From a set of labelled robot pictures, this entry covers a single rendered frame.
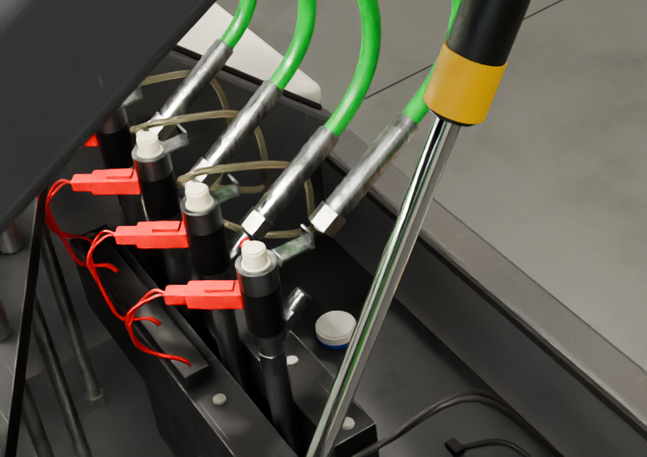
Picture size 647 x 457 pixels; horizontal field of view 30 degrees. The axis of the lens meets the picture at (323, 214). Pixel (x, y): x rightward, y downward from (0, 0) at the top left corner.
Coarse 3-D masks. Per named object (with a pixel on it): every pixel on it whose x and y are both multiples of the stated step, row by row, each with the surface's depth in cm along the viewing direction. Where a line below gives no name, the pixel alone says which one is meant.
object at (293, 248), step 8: (296, 240) 82; (304, 240) 81; (280, 248) 81; (288, 248) 81; (296, 248) 81; (304, 248) 81; (312, 248) 81; (280, 256) 80; (288, 256) 80; (296, 256) 80; (280, 264) 80
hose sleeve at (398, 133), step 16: (400, 128) 80; (416, 128) 80; (384, 144) 80; (400, 144) 80; (368, 160) 80; (384, 160) 80; (352, 176) 80; (368, 176) 80; (336, 192) 81; (352, 192) 80; (336, 208) 80; (352, 208) 81
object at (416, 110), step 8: (456, 0) 77; (456, 8) 78; (448, 32) 79; (424, 88) 80; (416, 96) 80; (408, 104) 80; (416, 104) 80; (424, 104) 80; (408, 112) 80; (416, 112) 80; (424, 112) 80; (416, 120) 80
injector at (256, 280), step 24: (240, 264) 80; (240, 288) 80; (264, 288) 79; (264, 312) 81; (288, 312) 83; (264, 336) 82; (264, 360) 85; (288, 384) 87; (288, 408) 88; (288, 432) 89
